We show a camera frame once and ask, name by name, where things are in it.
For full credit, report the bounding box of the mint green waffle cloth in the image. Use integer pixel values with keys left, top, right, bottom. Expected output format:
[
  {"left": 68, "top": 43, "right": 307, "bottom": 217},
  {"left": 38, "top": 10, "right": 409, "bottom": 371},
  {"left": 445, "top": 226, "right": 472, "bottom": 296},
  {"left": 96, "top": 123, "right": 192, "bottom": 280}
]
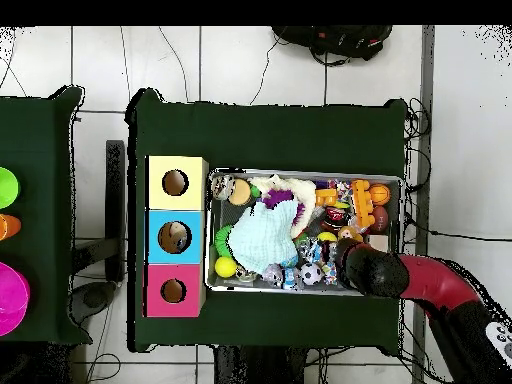
[{"left": 227, "top": 197, "right": 301, "bottom": 275}]

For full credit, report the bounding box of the green spiky rubber ball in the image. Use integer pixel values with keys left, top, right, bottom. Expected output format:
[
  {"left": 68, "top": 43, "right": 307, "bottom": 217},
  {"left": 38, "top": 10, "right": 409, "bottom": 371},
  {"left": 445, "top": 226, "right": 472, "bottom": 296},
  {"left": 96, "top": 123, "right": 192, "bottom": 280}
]
[{"left": 214, "top": 225, "right": 235, "bottom": 257}]

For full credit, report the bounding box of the wooden box with three holes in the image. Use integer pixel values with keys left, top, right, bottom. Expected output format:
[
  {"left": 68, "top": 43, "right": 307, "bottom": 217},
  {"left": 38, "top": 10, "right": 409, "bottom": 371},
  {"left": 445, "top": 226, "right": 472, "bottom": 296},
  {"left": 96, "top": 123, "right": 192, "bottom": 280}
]
[{"left": 142, "top": 155, "right": 210, "bottom": 319}]

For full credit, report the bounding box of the purple spiky monster toy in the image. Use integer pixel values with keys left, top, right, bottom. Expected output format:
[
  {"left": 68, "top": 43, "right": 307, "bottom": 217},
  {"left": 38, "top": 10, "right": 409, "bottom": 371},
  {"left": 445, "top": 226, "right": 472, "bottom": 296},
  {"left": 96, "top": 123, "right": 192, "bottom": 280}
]
[{"left": 261, "top": 188, "right": 306, "bottom": 226}]

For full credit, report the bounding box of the cream knitted cloth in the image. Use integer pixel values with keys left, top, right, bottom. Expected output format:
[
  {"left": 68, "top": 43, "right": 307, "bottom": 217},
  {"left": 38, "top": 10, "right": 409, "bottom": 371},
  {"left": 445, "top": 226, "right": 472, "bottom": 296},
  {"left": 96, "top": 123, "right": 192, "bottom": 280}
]
[{"left": 249, "top": 173, "right": 317, "bottom": 239}]

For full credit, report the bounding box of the yellow ball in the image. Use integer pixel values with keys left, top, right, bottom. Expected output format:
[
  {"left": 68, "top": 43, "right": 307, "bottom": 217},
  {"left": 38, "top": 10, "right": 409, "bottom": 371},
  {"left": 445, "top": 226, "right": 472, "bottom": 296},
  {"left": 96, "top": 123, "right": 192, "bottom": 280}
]
[{"left": 214, "top": 256, "right": 238, "bottom": 279}]

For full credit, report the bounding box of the dark green table cloth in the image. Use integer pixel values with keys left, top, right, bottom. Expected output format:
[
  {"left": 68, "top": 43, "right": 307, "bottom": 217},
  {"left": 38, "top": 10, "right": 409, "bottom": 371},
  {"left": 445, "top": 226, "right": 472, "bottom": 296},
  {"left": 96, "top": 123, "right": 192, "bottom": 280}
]
[
  {"left": 125, "top": 87, "right": 409, "bottom": 353},
  {"left": 0, "top": 86, "right": 93, "bottom": 346}
]

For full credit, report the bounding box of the small black white soccer ball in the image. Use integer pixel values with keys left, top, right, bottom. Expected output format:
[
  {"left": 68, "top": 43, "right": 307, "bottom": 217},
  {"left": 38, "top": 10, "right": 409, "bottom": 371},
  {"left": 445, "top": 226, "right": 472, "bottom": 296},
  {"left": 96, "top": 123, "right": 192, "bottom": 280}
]
[{"left": 299, "top": 262, "right": 324, "bottom": 286}]

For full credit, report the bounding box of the long orange building block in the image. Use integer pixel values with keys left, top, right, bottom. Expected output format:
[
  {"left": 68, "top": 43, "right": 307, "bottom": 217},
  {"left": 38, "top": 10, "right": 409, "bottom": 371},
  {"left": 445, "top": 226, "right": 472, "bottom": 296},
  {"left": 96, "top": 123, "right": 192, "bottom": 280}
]
[{"left": 350, "top": 179, "right": 376, "bottom": 228}]

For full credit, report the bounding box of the small orange basketball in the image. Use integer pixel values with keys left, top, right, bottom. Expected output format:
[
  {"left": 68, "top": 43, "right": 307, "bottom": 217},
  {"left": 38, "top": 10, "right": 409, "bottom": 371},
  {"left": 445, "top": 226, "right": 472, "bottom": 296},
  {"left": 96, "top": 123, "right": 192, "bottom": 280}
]
[{"left": 368, "top": 183, "right": 392, "bottom": 206}]

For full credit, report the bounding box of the black upright panel on stand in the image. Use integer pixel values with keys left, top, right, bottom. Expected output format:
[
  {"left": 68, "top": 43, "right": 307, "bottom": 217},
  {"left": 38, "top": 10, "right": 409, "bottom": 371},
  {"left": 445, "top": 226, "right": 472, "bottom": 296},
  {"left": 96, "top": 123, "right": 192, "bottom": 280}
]
[{"left": 70, "top": 139, "right": 128, "bottom": 325}]

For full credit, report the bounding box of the black backpack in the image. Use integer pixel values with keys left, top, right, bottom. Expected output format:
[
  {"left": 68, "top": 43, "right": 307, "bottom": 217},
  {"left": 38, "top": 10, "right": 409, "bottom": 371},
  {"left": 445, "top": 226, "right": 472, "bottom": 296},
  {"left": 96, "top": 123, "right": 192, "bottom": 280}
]
[{"left": 271, "top": 25, "right": 393, "bottom": 65}]

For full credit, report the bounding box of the orange plastic cone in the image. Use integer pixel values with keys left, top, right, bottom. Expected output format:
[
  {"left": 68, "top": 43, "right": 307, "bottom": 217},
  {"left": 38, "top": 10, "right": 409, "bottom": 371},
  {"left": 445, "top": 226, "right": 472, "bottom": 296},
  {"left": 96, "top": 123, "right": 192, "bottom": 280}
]
[{"left": 0, "top": 213, "right": 22, "bottom": 242}]

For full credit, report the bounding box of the green plastic cup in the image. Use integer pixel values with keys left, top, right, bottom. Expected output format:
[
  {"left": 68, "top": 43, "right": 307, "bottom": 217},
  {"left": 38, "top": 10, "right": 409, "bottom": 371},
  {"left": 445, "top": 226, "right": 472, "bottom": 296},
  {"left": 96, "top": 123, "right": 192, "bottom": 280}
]
[{"left": 0, "top": 166, "right": 20, "bottom": 210}]

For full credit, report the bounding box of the magenta plastic bowl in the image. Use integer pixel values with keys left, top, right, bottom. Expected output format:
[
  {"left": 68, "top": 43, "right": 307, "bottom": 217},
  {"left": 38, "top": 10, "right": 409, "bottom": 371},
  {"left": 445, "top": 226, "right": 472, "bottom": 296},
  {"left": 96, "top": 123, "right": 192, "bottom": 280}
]
[{"left": 0, "top": 261, "right": 31, "bottom": 337}]

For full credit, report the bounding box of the shallow wire mesh bin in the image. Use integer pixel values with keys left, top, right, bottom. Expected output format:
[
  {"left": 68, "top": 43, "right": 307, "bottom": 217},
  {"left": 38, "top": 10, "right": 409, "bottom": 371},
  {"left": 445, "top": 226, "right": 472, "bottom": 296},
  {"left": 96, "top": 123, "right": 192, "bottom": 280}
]
[{"left": 203, "top": 167, "right": 404, "bottom": 298}]

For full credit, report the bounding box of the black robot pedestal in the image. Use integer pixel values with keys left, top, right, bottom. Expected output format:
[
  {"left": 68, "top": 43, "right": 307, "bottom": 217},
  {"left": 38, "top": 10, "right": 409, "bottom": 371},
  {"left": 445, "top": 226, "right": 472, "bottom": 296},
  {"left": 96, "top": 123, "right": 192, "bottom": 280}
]
[{"left": 213, "top": 345, "right": 309, "bottom": 384}]

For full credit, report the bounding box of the black cable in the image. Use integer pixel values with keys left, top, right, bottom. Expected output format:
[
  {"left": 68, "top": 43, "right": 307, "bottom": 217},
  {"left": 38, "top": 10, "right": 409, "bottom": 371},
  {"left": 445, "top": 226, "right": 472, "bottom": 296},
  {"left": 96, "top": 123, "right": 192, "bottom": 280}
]
[{"left": 401, "top": 211, "right": 512, "bottom": 244}]

